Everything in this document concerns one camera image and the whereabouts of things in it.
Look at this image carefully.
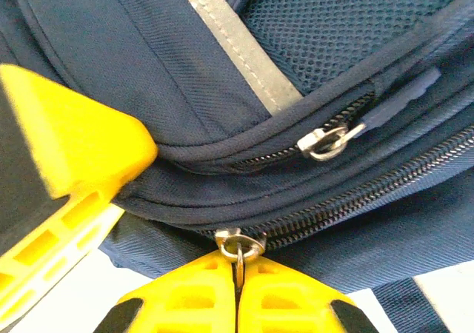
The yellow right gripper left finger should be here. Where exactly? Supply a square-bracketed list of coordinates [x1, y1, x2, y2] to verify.
[94, 250, 237, 333]

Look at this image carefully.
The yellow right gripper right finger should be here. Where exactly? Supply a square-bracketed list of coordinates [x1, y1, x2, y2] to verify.
[238, 255, 381, 333]

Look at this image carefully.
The navy blue backpack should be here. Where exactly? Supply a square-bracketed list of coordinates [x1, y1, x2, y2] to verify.
[0, 0, 474, 333]

